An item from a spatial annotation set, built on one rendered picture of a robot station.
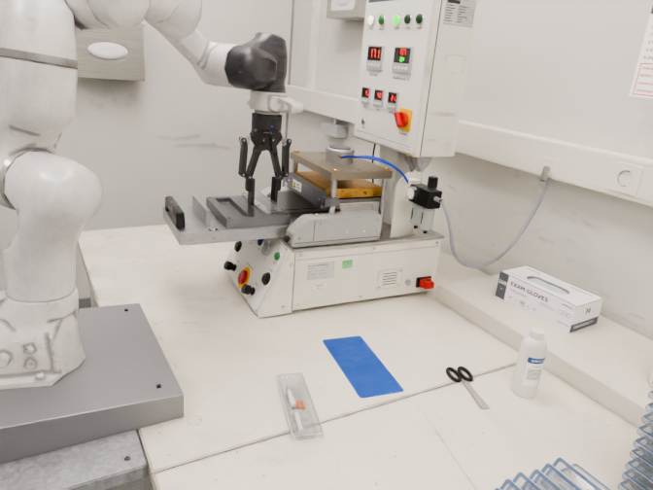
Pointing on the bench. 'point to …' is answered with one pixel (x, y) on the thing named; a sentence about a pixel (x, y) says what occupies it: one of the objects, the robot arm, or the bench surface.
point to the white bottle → (530, 364)
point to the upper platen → (368, 192)
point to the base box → (351, 275)
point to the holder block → (242, 213)
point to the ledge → (566, 347)
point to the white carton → (549, 297)
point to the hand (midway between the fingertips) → (262, 192)
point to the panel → (247, 254)
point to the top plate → (343, 163)
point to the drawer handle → (175, 211)
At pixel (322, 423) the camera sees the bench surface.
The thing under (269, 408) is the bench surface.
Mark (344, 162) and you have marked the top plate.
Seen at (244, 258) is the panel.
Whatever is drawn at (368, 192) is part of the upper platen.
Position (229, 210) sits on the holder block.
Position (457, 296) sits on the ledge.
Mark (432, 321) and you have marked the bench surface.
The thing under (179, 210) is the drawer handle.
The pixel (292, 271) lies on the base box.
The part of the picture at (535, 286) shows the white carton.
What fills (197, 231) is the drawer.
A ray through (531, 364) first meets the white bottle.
